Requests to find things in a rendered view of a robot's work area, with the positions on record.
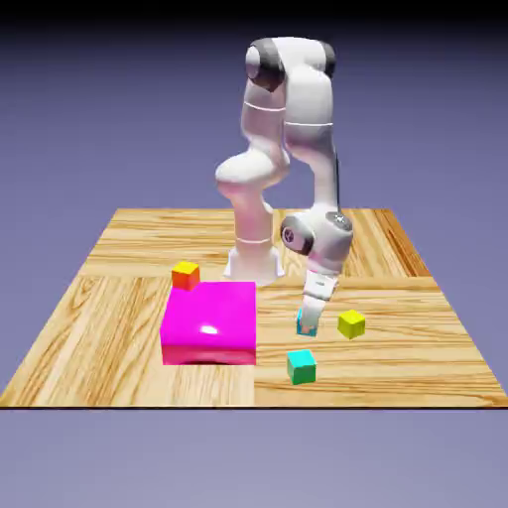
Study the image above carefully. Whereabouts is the small yellow cube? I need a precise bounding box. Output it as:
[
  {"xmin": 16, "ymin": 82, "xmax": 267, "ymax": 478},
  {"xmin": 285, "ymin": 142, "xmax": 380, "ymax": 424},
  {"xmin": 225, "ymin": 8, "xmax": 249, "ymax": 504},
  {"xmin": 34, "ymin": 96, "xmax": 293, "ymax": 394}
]
[{"xmin": 337, "ymin": 309, "xmax": 367, "ymax": 341}]

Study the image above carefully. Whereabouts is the small blue cube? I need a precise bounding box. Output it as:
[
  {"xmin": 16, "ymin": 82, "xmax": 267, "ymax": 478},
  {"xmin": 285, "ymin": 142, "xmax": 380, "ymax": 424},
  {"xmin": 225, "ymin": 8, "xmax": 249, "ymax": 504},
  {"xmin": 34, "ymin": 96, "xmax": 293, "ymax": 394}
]
[{"xmin": 296, "ymin": 308, "xmax": 320, "ymax": 338}]

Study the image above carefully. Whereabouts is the large magenta box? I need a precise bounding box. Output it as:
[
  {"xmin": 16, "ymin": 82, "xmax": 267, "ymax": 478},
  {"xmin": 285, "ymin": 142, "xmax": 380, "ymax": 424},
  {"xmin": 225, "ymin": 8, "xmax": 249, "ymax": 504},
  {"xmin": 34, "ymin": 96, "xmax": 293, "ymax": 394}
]
[{"xmin": 159, "ymin": 280, "xmax": 258, "ymax": 366}]

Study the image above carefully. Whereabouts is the small green cube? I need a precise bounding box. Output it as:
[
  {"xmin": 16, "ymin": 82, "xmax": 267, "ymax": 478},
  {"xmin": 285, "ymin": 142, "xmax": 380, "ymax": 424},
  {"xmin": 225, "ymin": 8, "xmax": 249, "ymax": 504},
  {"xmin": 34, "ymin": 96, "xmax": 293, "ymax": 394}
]
[{"xmin": 286, "ymin": 348, "xmax": 318, "ymax": 386}]

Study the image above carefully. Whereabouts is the small orange cube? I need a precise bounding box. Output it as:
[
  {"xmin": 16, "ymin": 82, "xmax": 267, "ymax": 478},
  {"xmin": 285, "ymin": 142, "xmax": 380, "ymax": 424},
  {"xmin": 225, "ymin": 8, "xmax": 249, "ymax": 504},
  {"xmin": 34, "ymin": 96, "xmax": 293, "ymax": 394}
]
[{"xmin": 171, "ymin": 260, "xmax": 201, "ymax": 293}]

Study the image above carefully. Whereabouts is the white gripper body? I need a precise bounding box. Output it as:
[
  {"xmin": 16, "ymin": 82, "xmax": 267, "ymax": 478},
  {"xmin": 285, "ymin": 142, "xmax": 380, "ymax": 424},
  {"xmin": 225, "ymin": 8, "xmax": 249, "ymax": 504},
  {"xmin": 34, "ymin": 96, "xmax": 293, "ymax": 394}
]
[{"xmin": 300, "ymin": 294, "xmax": 327, "ymax": 331}]

